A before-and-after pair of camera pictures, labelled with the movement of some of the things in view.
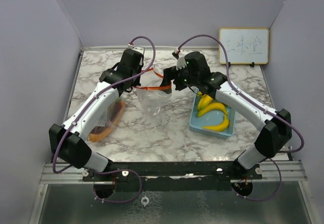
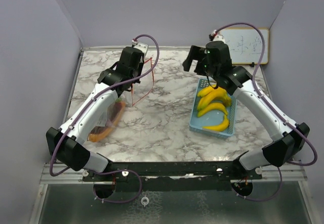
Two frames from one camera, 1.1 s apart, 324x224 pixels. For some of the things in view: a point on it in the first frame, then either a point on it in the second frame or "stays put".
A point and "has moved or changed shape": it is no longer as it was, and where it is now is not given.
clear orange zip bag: (154, 98) has moved or changed shape
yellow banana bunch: (204, 105) stays put
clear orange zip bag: (113, 114) stays put
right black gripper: (169, 75) to (192, 54)
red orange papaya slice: (100, 132) stays put
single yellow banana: (219, 127) stays put
